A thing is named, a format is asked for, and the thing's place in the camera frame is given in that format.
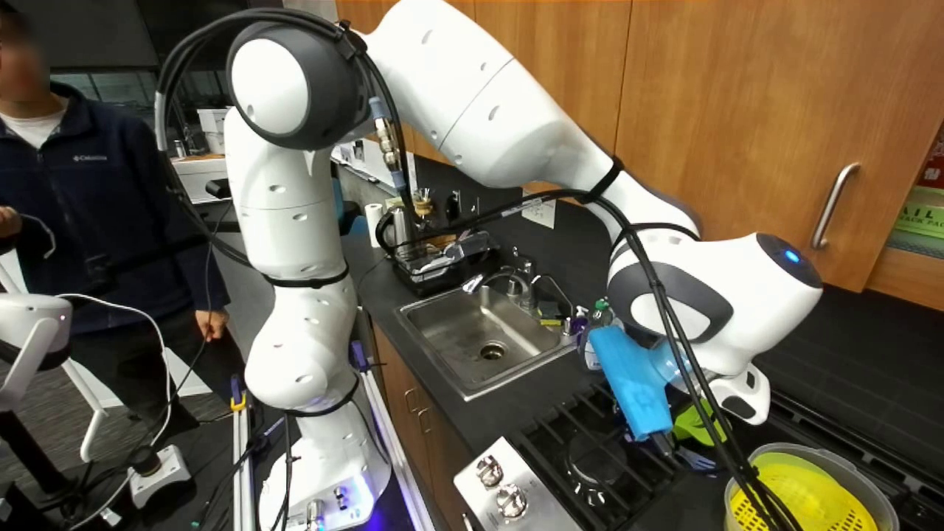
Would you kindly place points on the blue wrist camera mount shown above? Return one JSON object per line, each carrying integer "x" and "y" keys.
{"x": 636, "y": 383}

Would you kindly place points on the stainless steel sink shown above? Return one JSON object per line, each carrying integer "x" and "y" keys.
{"x": 472, "y": 340}

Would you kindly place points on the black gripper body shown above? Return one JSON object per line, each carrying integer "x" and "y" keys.
{"x": 694, "y": 455}

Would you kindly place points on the white boxes on shelf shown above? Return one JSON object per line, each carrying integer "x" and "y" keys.
{"x": 211, "y": 128}

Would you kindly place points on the aluminium rail with yellow clip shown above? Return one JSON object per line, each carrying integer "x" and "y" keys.
{"x": 241, "y": 473}

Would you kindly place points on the chrome faucet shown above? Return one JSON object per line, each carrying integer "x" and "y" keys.
{"x": 506, "y": 280}

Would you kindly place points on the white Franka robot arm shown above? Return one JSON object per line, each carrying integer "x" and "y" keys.
{"x": 297, "y": 215}

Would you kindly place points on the black stove top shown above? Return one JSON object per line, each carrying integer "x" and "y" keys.
{"x": 590, "y": 473}

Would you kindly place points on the clear bottle green cap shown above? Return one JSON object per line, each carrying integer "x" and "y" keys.
{"x": 596, "y": 314}

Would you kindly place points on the clear soap pump bottle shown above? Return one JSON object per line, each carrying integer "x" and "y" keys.
{"x": 577, "y": 321}

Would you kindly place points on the silver stove knob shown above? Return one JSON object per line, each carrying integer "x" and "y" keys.
{"x": 489, "y": 473}
{"x": 508, "y": 501}

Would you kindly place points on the wooden wall cabinets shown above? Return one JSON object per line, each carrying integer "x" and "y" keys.
{"x": 769, "y": 99}

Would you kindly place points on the green paper sign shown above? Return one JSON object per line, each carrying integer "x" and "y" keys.
{"x": 918, "y": 222}

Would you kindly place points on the white desk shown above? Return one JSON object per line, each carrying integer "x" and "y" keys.
{"x": 202, "y": 177}

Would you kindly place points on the yellow strainer bowl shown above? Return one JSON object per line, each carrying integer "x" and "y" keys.
{"x": 815, "y": 489}

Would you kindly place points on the person in dark jacket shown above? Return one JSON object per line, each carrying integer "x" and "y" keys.
{"x": 89, "y": 194}

